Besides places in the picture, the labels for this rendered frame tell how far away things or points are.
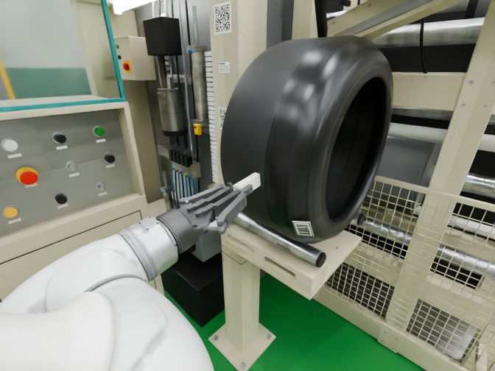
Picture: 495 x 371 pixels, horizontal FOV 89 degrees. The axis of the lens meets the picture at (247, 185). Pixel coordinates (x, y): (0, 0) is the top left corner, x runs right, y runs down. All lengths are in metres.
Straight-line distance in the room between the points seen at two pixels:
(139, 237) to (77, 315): 0.17
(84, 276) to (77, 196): 0.75
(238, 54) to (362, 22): 0.45
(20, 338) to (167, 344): 0.10
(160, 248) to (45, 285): 0.14
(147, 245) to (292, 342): 1.35
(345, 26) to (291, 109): 0.62
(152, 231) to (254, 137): 0.29
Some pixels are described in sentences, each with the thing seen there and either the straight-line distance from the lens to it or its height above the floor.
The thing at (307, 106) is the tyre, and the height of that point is 1.31.
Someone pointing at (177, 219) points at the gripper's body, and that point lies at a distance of 0.43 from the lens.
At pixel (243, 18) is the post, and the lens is 0.86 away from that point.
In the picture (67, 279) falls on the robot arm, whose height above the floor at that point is 1.15.
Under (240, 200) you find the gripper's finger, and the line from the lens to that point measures 0.48.
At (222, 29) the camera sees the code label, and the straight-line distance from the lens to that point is 0.89.
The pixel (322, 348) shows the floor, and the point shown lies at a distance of 1.68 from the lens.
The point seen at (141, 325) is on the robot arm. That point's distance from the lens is 0.26.
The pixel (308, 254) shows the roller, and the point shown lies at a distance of 0.74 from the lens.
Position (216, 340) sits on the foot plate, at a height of 0.01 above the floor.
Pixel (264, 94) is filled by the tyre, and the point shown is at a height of 1.33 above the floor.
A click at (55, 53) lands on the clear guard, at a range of 1.00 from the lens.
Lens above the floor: 1.38
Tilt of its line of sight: 25 degrees down
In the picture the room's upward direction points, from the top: straight up
